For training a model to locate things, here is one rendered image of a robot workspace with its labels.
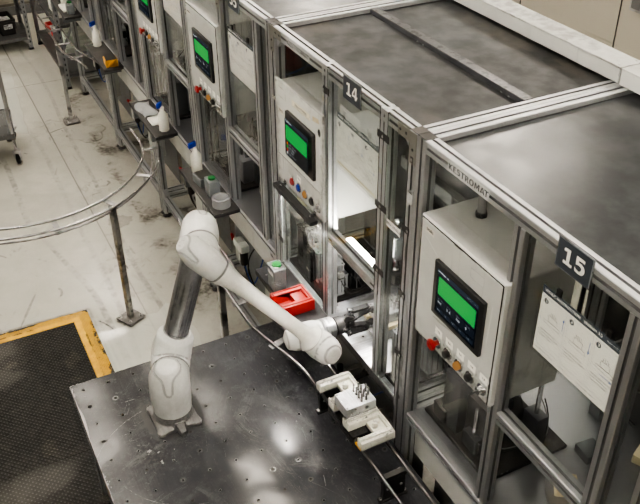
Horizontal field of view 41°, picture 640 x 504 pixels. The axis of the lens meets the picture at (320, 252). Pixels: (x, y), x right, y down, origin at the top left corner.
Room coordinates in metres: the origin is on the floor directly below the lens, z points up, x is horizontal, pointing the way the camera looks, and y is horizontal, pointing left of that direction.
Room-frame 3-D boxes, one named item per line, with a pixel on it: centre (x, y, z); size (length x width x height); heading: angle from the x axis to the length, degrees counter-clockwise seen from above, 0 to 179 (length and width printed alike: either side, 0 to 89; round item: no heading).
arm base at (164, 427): (2.42, 0.59, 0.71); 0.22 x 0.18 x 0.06; 27
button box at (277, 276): (3.01, 0.18, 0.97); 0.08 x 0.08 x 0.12; 27
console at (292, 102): (3.05, -0.02, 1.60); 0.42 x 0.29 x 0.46; 27
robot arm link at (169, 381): (2.45, 0.60, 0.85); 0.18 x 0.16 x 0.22; 7
